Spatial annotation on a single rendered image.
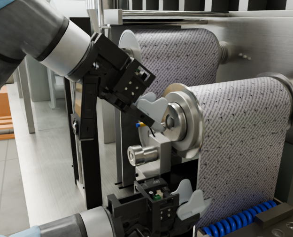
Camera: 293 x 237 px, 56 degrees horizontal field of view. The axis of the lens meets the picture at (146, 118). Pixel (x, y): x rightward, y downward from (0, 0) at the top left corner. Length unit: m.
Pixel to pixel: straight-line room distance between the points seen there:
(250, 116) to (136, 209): 0.28
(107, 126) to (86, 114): 0.79
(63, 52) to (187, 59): 0.40
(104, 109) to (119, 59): 0.77
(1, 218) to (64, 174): 1.46
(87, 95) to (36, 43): 0.11
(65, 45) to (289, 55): 0.54
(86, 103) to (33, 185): 0.64
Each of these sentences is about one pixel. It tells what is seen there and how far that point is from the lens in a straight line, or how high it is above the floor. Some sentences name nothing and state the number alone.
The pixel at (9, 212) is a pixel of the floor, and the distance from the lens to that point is 2.52.
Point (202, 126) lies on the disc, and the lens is 0.48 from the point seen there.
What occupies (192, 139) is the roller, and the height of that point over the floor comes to 1.23.
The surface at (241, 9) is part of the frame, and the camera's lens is 0.87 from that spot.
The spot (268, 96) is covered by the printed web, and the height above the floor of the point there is 1.29.
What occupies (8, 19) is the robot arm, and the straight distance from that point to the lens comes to 0.39.
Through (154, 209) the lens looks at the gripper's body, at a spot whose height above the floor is 1.15.
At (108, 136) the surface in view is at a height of 0.94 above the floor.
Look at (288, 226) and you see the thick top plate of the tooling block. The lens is 0.69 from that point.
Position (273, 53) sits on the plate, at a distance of 0.78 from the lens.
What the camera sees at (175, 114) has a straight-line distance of 0.50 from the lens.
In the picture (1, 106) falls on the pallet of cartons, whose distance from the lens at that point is 4.24.
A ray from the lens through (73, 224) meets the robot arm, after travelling 0.45.
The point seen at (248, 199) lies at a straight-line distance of 0.68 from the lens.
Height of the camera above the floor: 1.44
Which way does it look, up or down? 20 degrees down
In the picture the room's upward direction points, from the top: straight up
